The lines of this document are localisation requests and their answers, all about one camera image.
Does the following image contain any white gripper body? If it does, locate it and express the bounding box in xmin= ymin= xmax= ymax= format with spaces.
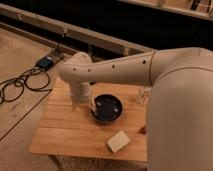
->
xmin=69 ymin=82 xmax=92 ymax=104

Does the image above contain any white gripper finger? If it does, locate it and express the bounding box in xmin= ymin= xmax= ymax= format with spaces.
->
xmin=88 ymin=102 xmax=97 ymax=116
xmin=71 ymin=103 xmax=78 ymax=112

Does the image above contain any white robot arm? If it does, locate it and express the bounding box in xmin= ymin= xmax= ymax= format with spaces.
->
xmin=59 ymin=47 xmax=213 ymax=171

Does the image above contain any black round bowl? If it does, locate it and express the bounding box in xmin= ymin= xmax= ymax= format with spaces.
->
xmin=91 ymin=94 xmax=123 ymax=124

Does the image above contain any wooden table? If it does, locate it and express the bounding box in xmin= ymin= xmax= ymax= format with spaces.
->
xmin=29 ymin=79 xmax=147 ymax=162

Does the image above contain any beige sponge block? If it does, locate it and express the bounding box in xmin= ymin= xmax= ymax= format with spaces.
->
xmin=106 ymin=131 xmax=130 ymax=153

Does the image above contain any black power adapter box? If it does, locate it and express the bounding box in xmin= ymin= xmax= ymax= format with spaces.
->
xmin=36 ymin=57 xmax=54 ymax=70

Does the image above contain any red brown small object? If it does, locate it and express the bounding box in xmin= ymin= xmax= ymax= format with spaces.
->
xmin=139 ymin=126 xmax=147 ymax=134

